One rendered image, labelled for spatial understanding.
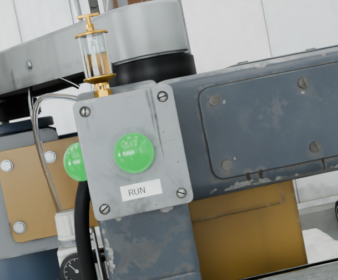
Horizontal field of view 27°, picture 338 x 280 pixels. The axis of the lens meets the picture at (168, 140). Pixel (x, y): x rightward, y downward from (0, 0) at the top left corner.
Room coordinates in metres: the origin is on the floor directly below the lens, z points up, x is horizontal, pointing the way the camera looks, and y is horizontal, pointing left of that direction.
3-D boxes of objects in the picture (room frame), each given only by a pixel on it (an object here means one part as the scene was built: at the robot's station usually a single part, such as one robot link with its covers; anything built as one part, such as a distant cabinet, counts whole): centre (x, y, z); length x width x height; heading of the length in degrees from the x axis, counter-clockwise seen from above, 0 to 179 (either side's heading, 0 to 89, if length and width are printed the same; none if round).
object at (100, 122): (0.53, 0.03, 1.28); 0.08 x 0.05 x 0.09; 95
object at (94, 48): (0.59, 0.05, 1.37); 0.03 x 0.02 x 0.03; 95
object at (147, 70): (0.72, 0.00, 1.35); 0.09 x 0.09 x 0.03
